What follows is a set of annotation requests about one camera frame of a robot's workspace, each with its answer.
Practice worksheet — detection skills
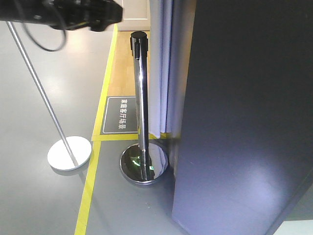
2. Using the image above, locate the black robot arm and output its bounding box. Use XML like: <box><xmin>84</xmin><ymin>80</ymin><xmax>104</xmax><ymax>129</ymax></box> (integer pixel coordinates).
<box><xmin>0</xmin><ymin>0</ymin><xmax>123</xmax><ymax>52</ymax></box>

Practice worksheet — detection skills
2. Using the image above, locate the dark grey fridge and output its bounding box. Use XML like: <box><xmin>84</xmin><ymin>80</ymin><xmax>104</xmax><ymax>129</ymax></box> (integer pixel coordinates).
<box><xmin>267</xmin><ymin>171</ymin><xmax>313</xmax><ymax>235</ymax></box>

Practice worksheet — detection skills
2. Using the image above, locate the dark floor sign sticker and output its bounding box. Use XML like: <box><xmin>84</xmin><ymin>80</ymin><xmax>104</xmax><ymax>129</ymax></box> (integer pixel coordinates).
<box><xmin>101</xmin><ymin>96</ymin><xmax>137</xmax><ymax>135</ymax></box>

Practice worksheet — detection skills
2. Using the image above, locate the silver pole round base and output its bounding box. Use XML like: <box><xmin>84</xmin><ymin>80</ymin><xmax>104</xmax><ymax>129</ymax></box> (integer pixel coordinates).
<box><xmin>6</xmin><ymin>22</ymin><xmax>92</xmax><ymax>171</ymax></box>

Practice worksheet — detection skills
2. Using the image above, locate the light blue curtain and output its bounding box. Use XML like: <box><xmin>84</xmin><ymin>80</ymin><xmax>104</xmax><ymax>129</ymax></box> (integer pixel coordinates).
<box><xmin>148</xmin><ymin>0</ymin><xmax>197</xmax><ymax>139</ymax></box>

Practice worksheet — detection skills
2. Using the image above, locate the white panelled cabinet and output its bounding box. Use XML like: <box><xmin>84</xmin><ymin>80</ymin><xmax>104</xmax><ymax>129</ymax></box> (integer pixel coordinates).
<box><xmin>116</xmin><ymin>0</ymin><xmax>151</xmax><ymax>31</ymax></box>

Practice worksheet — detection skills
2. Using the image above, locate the chrome stanchion post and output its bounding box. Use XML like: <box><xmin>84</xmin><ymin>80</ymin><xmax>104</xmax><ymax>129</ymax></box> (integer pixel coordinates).
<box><xmin>120</xmin><ymin>31</ymin><xmax>168</xmax><ymax>185</ymax></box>

